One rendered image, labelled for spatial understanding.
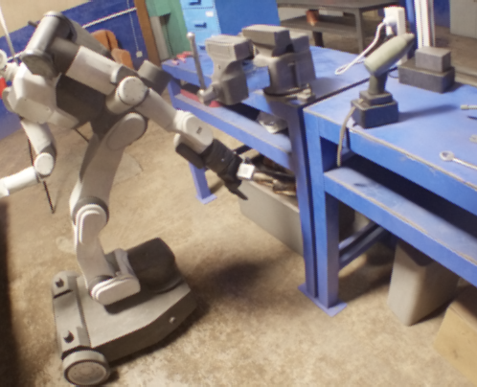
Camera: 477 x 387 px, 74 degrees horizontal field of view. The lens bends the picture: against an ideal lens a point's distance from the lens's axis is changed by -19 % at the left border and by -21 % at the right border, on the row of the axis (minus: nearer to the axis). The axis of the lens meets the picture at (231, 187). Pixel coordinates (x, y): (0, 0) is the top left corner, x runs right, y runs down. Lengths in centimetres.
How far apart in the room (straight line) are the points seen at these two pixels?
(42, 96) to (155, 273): 84
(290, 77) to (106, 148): 61
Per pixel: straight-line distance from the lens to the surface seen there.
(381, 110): 96
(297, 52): 116
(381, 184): 108
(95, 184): 131
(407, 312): 150
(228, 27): 176
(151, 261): 152
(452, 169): 83
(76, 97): 113
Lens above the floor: 129
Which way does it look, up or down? 33 degrees down
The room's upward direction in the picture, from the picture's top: 13 degrees counter-clockwise
